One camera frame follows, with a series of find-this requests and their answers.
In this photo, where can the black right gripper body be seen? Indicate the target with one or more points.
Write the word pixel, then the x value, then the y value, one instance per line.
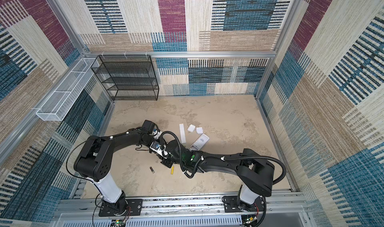
pixel 169 162

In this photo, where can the white remote control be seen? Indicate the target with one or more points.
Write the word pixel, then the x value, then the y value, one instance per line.
pixel 199 143

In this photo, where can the long white battery cover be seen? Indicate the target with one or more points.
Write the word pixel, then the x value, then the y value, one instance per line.
pixel 182 133

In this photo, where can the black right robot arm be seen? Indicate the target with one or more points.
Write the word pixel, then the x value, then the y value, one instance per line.
pixel 257 172

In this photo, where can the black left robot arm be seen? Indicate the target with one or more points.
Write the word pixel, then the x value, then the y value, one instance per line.
pixel 95 158

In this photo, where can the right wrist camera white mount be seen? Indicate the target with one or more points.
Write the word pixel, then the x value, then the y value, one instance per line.
pixel 158 149

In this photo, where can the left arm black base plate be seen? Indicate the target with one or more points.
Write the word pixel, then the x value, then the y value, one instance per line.
pixel 128 207

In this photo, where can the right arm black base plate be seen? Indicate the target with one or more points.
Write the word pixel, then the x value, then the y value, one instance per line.
pixel 233 204

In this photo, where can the black wire mesh shelf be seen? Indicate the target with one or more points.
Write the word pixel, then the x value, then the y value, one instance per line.
pixel 127 77

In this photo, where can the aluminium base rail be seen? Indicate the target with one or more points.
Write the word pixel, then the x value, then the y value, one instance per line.
pixel 283 209

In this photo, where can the white wire mesh basket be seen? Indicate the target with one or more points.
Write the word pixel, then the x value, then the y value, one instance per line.
pixel 62 99

